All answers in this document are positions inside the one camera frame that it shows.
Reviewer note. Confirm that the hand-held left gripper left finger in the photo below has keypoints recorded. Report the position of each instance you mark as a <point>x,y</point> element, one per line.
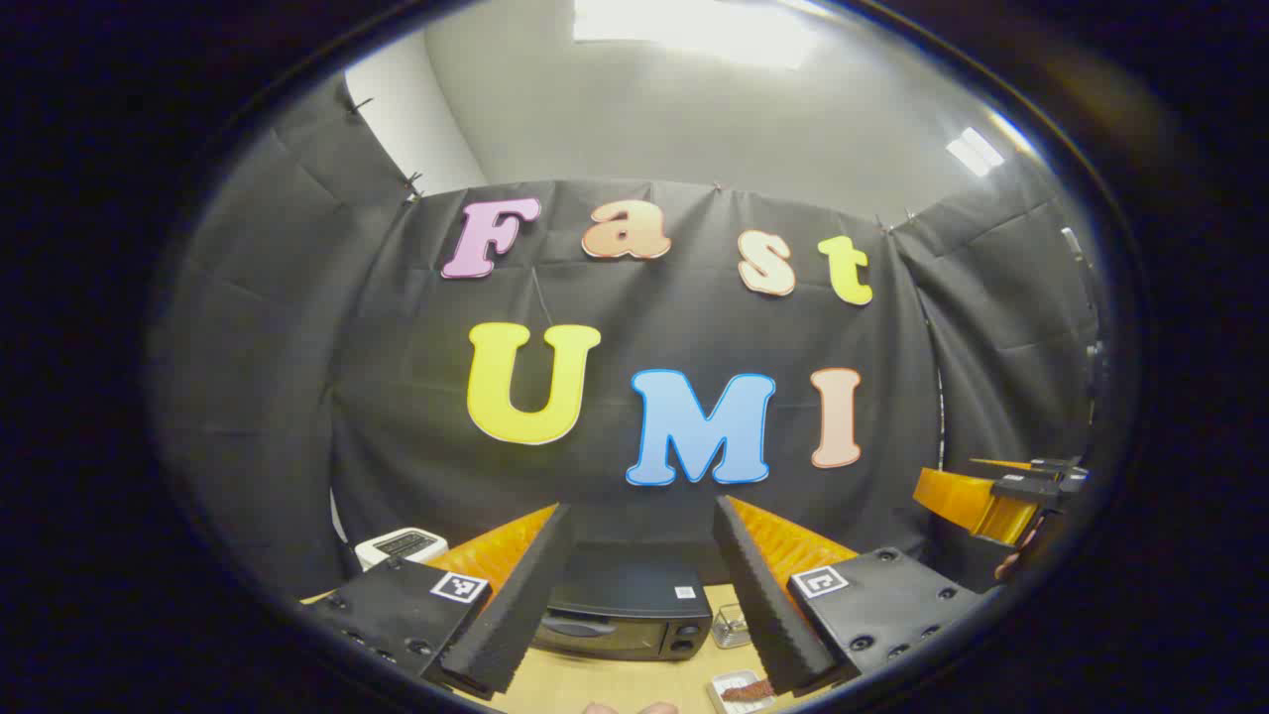
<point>516,605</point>

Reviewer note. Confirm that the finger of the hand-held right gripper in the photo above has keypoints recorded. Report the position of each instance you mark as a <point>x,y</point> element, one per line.
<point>967,501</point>
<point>1006,464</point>

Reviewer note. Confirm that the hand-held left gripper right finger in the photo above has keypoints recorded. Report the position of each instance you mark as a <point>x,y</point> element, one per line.
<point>763,605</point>

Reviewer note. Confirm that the red meat steak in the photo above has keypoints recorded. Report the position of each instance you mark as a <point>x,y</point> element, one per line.
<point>749,691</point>

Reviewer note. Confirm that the black electric oven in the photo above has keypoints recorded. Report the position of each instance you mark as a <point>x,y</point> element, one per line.
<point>625,615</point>

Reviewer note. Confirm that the white rectangular tray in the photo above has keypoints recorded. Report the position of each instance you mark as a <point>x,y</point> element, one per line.
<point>729,704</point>

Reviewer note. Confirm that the white toaster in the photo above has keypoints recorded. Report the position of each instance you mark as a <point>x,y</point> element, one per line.
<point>402,545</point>

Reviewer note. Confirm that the metal stand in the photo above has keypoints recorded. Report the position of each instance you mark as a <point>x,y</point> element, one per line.
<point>1086,297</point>

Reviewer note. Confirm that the small ceiling light panel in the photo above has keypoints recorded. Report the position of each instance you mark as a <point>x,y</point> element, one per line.
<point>975,152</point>

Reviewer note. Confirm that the black backdrop cloth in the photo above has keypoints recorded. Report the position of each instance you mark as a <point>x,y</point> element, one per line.
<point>615,297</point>

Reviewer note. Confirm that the large ceiling light panel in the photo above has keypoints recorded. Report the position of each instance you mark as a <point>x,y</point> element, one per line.
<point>694,30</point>

